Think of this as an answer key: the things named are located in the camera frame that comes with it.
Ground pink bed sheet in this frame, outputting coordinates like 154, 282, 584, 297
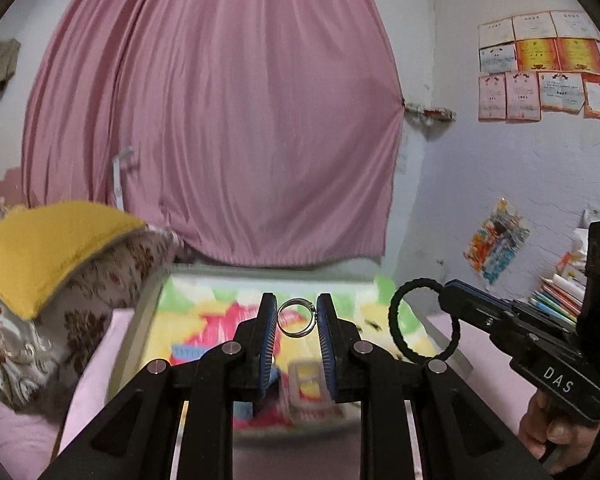
0, 309, 134, 479

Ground pink curtain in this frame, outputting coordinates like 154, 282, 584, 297
21, 0, 403, 266

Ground silver ring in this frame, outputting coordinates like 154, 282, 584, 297
276, 297, 318, 338

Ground wall certificates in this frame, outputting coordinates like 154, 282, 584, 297
478, 10, 600, 122

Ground person's right hand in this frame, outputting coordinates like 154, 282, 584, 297
518, 390, 600, 474

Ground white plastic bracket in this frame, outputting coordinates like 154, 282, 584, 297
112, 146, 133, 211

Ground yellow pillow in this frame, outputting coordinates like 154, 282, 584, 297
0, 200, 145, 321

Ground blue smart watch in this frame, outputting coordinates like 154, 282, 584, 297
170, 340, 271, 422

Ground wall curtain hook shelf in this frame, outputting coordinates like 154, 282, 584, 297
403, 103, 456, 125

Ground colourful wall drawing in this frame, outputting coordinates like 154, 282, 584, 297
464, 197, 530, 286

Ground stack of books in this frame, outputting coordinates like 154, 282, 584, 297
527, 208, 600, 326

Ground floral satin pillow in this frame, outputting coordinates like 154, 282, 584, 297
0, 206, 181, 411

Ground black fuzzy hair tie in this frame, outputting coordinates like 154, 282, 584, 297
386, 278, 463, 365

